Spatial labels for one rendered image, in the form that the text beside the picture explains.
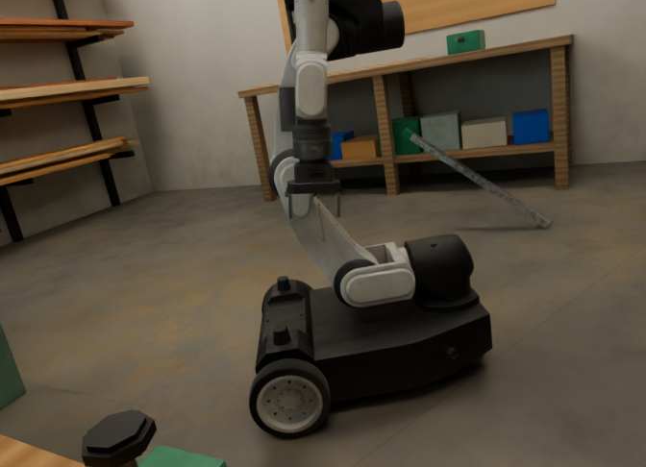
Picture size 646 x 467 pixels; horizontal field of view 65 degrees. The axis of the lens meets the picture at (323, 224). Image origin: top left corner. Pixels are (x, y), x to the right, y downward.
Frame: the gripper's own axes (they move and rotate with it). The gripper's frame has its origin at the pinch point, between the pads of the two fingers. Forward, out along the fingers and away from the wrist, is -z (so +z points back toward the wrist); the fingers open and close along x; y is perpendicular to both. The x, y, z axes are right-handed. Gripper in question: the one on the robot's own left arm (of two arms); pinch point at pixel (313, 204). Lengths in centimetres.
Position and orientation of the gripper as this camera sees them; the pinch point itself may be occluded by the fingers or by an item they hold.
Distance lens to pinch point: 116.9
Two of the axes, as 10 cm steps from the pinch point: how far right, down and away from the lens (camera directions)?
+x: -10.0, 0.4, -0.5
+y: 0.6, 2.5, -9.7
